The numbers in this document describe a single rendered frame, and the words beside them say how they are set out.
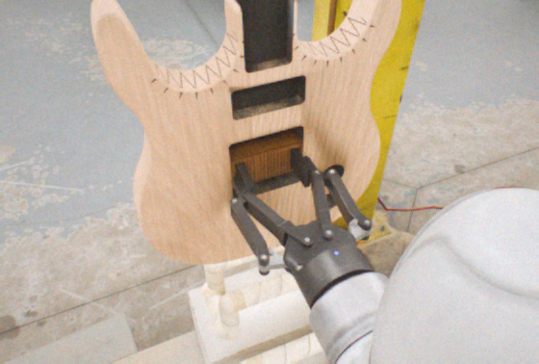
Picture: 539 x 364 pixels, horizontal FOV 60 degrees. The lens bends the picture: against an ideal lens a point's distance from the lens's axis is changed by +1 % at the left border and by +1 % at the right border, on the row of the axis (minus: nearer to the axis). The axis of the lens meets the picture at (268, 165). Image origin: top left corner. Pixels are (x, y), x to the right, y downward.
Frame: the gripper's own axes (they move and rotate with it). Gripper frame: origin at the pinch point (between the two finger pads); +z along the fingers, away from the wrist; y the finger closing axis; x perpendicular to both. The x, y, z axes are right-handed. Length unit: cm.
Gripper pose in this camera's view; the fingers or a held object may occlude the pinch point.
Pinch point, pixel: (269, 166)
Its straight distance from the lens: 60.1
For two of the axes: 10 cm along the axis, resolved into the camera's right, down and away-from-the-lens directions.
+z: -3.8, -6.3, 6.8
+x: -0.1, -7.3, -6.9
